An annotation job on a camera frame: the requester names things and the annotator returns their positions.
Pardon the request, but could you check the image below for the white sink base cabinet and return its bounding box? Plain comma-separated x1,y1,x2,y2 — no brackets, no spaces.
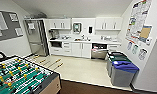
71,41,93,60

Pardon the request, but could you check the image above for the chrome faucet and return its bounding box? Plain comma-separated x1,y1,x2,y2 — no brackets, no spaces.
80,34,86,41

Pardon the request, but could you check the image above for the white drawer stack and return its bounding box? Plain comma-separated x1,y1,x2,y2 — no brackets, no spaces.
107,42,122,54
62,41,73,57

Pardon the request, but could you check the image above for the black built-in microwave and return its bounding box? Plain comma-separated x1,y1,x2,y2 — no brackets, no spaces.
50,40,64,49

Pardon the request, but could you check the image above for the white wide drawer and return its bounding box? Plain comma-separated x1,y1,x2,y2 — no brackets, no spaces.
49,47,64,56

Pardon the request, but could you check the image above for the black coffee machine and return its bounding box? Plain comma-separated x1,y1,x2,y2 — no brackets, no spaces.
49,29,59,40

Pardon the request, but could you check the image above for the grey bin green lid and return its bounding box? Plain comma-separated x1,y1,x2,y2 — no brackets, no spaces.
108,54,132,81

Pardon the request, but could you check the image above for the stainless steel refrigerator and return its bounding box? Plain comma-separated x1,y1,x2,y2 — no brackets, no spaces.
24,18,50,57

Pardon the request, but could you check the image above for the small blue white notice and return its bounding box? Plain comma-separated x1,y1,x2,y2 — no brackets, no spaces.
131,44,140,56
126,41,134,52
137,48,149,62

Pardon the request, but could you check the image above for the grey bin blue lid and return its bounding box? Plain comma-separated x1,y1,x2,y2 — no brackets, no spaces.
110,60,140,89

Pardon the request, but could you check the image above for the foosball table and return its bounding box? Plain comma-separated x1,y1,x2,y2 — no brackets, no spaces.
0,54,65,94

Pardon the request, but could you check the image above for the wire basket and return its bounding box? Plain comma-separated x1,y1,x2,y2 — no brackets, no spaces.
26,12,48,20

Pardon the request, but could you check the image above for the large colourful wall poster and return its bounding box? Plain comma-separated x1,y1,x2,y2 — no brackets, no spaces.
125,0,154,46

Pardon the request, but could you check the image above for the tan wall paper sheet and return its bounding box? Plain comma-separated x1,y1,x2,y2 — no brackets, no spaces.
139,25,153,43

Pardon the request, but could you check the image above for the grey wall board with papers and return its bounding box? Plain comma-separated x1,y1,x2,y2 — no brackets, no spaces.
0,9,24,43

